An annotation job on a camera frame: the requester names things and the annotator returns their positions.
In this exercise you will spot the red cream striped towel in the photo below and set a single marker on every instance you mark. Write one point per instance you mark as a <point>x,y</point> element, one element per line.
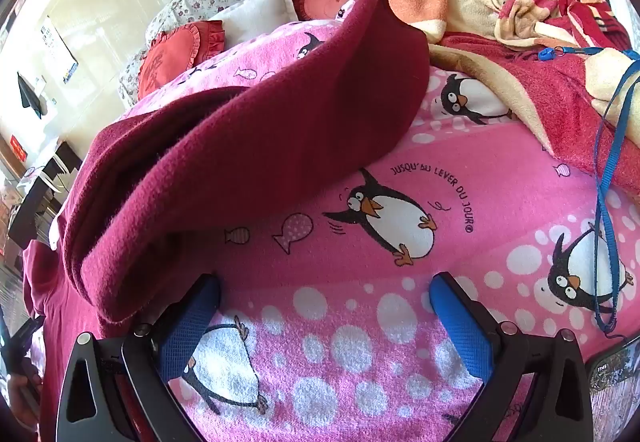
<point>560,87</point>

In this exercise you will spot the white square pillow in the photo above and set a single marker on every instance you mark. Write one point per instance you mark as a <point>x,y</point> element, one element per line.
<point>265,5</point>

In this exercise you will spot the black hanging cloth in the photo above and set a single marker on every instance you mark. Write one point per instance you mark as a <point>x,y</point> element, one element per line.
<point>30,95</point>

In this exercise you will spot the wall calendar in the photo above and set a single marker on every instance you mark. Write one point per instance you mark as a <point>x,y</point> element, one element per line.
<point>57,47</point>

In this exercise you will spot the red wall sign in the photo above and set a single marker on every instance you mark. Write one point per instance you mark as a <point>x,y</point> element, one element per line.
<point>18,146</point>

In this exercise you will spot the black smartphone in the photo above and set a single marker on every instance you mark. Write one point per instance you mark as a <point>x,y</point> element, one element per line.
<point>615,364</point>

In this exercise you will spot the dark wooden desk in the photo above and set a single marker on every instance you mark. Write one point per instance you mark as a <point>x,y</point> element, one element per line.
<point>40,202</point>

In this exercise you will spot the maroon knit sweater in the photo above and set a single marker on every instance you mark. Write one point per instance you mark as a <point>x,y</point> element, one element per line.
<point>250,147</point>

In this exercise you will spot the pink penguin print blanket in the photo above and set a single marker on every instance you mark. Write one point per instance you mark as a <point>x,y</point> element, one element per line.
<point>350,322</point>

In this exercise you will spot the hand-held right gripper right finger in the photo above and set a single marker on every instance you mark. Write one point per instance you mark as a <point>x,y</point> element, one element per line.
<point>460,322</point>

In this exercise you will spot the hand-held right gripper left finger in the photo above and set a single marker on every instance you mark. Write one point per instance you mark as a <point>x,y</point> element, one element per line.
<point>191,317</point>

